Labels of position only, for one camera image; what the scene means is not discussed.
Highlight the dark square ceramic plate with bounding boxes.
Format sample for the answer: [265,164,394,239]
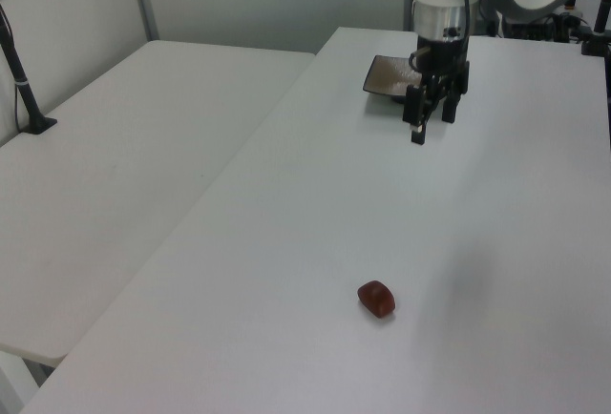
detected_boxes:
[361,54,426,103]

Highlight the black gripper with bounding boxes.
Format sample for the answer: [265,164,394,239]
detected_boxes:
[401,34,473,146]

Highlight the small red-brown food item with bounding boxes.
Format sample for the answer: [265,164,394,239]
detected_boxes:
[356,279,398,321]

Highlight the black stand behind table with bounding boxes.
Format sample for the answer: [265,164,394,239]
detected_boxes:
[579,0,611,57]

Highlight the dark background equipment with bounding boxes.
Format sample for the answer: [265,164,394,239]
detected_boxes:
[498,9,593,44]

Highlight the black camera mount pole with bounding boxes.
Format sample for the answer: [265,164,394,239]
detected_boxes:
[0,3,58,136]

